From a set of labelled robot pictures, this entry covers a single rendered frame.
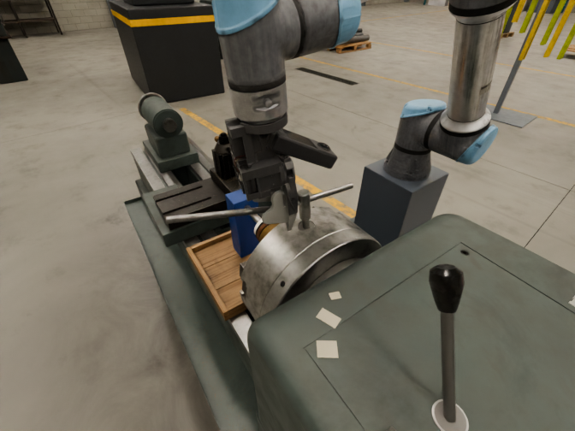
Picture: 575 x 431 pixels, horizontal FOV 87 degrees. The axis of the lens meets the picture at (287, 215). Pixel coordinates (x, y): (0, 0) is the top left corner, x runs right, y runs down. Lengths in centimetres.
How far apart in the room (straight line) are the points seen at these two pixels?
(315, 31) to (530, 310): 48
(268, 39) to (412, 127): 68
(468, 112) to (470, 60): 13
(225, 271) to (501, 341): 74
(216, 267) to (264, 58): 75
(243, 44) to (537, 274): 54
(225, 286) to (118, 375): 113
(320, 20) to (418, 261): 38
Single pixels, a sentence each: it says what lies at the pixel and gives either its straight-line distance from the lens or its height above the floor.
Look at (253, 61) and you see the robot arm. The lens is 39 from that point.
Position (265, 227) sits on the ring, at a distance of 78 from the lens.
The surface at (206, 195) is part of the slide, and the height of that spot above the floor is 97.
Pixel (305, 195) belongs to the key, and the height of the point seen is 132.
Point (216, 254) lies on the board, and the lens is 105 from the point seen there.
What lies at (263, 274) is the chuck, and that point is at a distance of 59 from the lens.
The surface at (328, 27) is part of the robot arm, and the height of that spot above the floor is 157.
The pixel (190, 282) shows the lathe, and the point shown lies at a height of 54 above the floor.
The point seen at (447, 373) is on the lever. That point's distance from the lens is 39.
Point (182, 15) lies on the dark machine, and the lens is 536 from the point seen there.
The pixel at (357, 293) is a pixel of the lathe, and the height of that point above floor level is 126.
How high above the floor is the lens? 163
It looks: 39 degrees down
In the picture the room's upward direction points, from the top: straight up
